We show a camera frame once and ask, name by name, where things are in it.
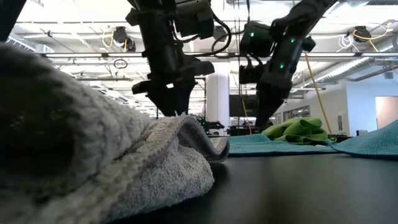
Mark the teal microfiber towel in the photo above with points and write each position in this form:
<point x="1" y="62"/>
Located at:
<point x="273" y="146"/>

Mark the grey microfiber towel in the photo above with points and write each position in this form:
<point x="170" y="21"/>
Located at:
<point x="93" y="155"/>

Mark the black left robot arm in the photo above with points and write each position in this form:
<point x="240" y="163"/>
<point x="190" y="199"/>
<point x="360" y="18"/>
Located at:
<point x="152" y="4"/>

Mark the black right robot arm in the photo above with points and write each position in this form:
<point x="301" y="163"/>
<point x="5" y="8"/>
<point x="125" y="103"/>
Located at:
<point x="301" y="15"/>

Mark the black background robot arm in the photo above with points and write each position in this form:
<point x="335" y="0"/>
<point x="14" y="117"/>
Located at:
<point x="213" y="125"/>

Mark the black monitor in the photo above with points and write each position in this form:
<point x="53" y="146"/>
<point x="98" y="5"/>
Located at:
<point x="241" y="105"/>

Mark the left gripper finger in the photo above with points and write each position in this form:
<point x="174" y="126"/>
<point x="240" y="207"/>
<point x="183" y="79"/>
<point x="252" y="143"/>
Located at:
<point x="185" y="96"/>
<point x="166" y="101"/>

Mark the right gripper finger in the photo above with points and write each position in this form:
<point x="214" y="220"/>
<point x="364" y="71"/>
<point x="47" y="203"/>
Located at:
<point x="273" y="104"/>
<point x="262" y="107"/>

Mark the white pillar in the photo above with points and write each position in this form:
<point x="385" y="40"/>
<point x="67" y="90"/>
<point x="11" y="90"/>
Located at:
<point x="217" y="102"/>

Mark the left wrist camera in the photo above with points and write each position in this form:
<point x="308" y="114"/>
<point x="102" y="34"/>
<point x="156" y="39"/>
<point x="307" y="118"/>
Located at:
<point x="194" y="21"/>

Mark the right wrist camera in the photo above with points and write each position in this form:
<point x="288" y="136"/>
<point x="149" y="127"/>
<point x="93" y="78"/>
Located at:
<point x="250" y="74"/>

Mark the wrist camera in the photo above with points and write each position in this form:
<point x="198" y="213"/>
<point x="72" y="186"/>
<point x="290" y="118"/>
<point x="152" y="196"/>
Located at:
<point x="194" y="21"/>
<point x="250" y="74"/>

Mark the silver ventilation duct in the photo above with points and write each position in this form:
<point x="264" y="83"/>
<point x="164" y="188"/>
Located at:
<point x="342" y="71"/>

